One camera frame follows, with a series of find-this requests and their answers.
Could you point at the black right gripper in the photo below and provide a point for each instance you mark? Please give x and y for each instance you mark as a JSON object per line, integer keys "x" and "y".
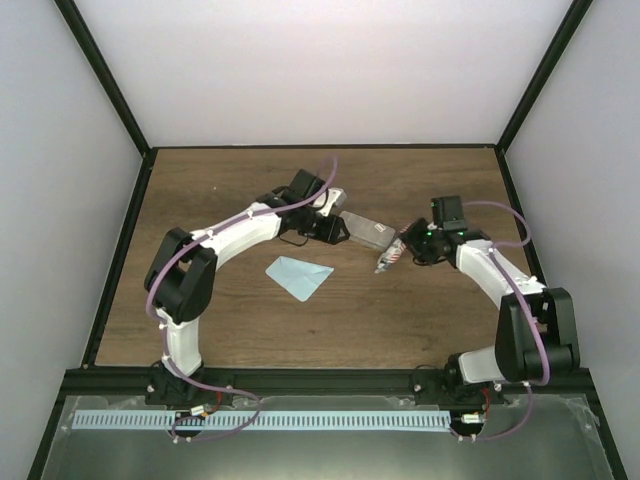
{"x": 409, "y": 238}

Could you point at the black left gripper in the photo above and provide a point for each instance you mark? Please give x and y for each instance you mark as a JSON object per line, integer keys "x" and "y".
{"x": 329, "y": 231}

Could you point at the beige glasses case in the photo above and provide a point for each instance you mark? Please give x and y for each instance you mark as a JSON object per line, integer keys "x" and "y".
{"x": 390, "y": 256}

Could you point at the light blue cleaning cloth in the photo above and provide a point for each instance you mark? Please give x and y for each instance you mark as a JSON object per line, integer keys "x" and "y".
{"x": 299, "y": 278}

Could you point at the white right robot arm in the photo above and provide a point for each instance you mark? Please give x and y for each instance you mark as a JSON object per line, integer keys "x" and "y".
{"x": 536, "y": 335}

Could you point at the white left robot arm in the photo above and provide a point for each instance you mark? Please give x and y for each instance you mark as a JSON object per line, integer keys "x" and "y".
{"x": 180, "y": 281}

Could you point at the grey hard glasses case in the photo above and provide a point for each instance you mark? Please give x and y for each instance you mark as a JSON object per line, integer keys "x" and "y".
{"x": 367, "y": 232}

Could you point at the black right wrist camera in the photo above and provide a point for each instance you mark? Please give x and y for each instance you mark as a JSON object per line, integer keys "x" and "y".
{"x": 448, "y": 213}

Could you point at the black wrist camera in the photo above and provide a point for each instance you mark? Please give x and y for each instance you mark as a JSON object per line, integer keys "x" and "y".
{"x": 448, "y": 213}
{"x": 303, "y": 186}

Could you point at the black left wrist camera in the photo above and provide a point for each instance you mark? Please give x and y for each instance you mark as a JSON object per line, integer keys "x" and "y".
{"x": 303, "y": 186}

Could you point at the light blue slotted cable duct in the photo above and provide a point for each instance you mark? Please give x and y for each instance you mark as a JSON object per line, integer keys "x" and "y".
{"x": 404, "y": 421}

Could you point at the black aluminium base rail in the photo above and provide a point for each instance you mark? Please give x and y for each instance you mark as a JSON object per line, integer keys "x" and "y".
{"x": 425, "y": 385}

